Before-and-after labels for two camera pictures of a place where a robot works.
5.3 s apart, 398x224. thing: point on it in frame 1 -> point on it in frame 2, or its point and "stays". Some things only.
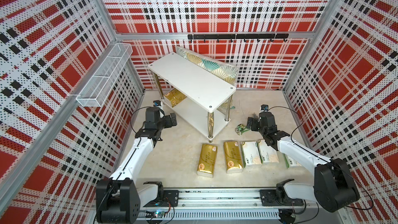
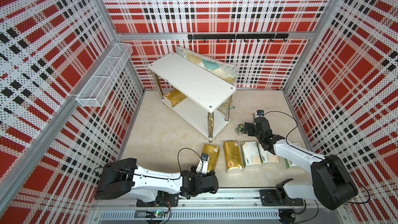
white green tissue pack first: (251, 154) stays
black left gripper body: (166, 123) -> (193, 171)
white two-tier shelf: (206, 107) stays
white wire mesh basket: (95, 92) stays
